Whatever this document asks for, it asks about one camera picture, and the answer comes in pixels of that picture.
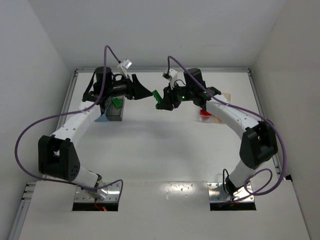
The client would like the green lego brick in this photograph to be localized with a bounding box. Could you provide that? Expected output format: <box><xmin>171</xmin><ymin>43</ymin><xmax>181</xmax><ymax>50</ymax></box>
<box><xmin>152</xmin><ymin>90</ymin><xmax>163</xmax><ymax>110</ymax></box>

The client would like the green lego plate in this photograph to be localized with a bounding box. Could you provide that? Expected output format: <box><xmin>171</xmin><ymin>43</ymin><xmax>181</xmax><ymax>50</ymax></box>
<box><xmin>112</xmin><ymin>98</ymin><xmax>122</xmax><ymax>109</ymax></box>

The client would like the red rounded lego brick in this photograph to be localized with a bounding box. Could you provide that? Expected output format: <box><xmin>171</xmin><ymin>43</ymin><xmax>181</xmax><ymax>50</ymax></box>
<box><xmin>200</xmin><ymin>109</ymin><xmax>212</xmax><ymax>117</ymax></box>

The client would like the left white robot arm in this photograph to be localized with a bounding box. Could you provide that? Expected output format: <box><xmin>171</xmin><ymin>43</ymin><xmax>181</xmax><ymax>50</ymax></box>
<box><xmin>38</xmin><ymin>66</ymin><xmax>153</xmax><ymax>191</ymax></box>

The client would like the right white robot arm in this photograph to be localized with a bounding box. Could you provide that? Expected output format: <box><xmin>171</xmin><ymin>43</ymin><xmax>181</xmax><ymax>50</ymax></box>
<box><xmin>154</xmin><ymin>68</ymin><xmax>278</xmax><ymax>201</ymax></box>

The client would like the dark grey container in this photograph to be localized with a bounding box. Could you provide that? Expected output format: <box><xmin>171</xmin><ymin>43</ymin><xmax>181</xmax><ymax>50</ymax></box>
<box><xmin>106</xmin><ymin>95</ymin><xmax>125</xmax><ymax>122</ymax></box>

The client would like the light blue container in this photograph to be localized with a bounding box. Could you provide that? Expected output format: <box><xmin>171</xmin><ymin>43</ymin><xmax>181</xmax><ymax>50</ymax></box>
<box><xmin>95</xmin><ymin>111</ymin><xmax>109</xmax><ymax>122</ymax></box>

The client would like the clear plastic container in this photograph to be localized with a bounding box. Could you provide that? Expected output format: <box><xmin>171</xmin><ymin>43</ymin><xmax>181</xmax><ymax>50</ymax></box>
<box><xmin>199</xmin><ymin>109</ymin><xmax>214</xmax><ymax>123</ymax></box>

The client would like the wooden container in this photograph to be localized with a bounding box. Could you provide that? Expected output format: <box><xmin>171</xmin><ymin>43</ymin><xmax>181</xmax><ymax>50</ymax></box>
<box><xmin>213</xmin><ymin>93</ymin><xmax>232</xmax><ymax>125</ymax></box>

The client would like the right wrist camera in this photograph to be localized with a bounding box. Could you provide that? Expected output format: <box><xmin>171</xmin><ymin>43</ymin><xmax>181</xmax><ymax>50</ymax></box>
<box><xmin>162</xmin><ymin>68</ymin><xmax>178</xmax><ymax>90</ymax></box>

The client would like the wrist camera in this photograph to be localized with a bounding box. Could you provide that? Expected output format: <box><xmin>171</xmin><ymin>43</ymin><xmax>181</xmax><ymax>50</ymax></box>
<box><xmin>162</xmin><ymin>68</ymin><xmax>178</xmax><ymax>90</ymax></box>
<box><xmin>117</xmin><ymin>59</ymin><xmax>132</xmax><ymax>77</ymax></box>

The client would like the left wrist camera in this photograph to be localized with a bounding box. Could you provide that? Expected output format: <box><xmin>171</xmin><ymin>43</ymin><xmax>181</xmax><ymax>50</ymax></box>
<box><xmin>117</xmin><ymin>59</ymin><xmax>132</xmax><ymax>77</ymax></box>

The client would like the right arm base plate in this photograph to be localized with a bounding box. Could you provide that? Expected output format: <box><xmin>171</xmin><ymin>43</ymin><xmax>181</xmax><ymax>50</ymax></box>
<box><xmin>207</xmin><ymin>182</ymin><xmax>255</xmax><ymax>204</ymax></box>

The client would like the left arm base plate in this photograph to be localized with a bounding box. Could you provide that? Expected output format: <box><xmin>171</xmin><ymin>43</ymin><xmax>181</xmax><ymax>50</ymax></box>
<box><xmin>74</xmin><ymin>182</ymin><xmax>122</xmax><ymax>204</ymax></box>

